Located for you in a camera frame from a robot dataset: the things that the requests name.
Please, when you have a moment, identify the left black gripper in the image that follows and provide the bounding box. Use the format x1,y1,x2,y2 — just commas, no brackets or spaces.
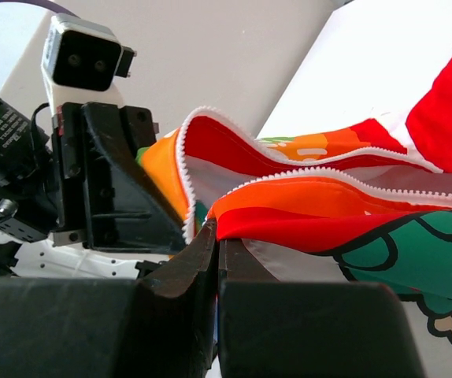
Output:
52,102,185,252

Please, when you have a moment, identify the rainbow red white jacket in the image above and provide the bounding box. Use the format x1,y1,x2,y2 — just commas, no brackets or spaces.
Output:
135,25,452,350

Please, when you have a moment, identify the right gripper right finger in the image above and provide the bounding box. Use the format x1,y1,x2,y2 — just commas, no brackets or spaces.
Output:
218,239,425,377

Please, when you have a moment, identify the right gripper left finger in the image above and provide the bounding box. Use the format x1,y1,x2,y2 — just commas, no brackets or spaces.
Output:
0,220,217,377

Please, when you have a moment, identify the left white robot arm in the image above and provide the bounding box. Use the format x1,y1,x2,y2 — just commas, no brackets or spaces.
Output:
0,98,186,279

